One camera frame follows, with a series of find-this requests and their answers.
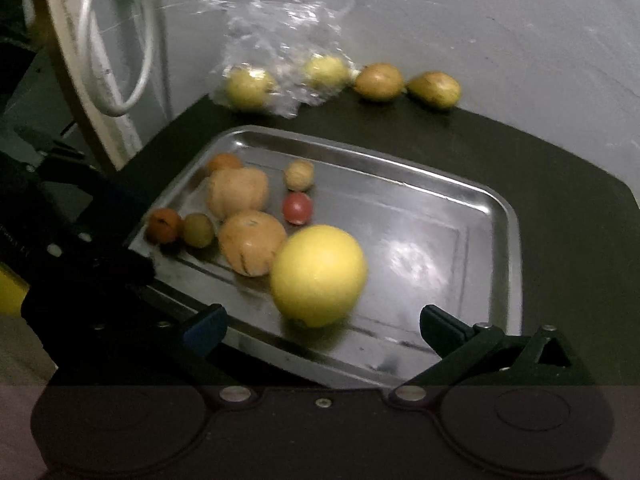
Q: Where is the small red fruit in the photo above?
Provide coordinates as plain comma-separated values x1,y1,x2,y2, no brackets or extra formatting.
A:
282,192,314,226

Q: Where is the brown passion fruit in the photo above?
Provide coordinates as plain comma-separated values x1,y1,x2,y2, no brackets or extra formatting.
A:
353,62,405,102

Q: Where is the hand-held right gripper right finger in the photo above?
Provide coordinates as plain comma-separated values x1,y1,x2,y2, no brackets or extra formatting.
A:
392,303,595,404

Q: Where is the metal tray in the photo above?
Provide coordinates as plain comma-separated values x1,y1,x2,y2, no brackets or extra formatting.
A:
127,124,523,391

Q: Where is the yellow object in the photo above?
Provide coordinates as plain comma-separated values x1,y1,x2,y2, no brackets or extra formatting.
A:
0,265,32,317

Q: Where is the small orange fruit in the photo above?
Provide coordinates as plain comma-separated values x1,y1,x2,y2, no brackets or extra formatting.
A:
206,153,244,175

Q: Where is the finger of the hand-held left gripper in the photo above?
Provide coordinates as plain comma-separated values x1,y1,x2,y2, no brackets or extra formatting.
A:
46,244,157,292
16,126,152,227

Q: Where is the white cable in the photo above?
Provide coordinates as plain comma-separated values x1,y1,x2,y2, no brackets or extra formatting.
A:
77,0,162,119

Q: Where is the clear plastic bag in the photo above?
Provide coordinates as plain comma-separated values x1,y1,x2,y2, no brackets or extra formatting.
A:
212,0,360,120

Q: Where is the yellow lemon in bag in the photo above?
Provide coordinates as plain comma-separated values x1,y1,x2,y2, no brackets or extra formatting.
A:
224,66,279,113

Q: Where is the small olive round fruit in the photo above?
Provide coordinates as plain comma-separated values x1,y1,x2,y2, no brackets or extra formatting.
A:
181,212,216,249

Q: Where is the dark orange round fruit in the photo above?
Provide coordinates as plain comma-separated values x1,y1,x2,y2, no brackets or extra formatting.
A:
145,207,184,246

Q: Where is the cream wooden frame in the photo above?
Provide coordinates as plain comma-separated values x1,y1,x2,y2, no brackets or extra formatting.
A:
27,0,147,175

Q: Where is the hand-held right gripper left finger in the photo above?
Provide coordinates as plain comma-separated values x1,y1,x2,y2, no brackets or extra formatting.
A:
49,303,249,404

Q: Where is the pale yellow fruit in bag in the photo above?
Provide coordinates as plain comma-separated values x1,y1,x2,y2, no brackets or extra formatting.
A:
303,55,352,90

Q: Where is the tan passion fruit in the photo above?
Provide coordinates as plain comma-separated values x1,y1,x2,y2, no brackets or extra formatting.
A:
217,210,288,278

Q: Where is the small tan round fruit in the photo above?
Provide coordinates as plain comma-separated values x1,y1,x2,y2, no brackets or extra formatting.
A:
283,159,316,193

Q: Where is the large yellow lemon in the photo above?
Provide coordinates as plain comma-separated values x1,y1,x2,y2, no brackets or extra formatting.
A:
270,225,369,329

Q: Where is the yellow-green oval fruit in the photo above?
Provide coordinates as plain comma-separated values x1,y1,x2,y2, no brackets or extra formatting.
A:
406,71,462,111

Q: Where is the large tan fruit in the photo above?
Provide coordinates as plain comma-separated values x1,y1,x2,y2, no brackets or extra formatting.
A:
206,167,271,222

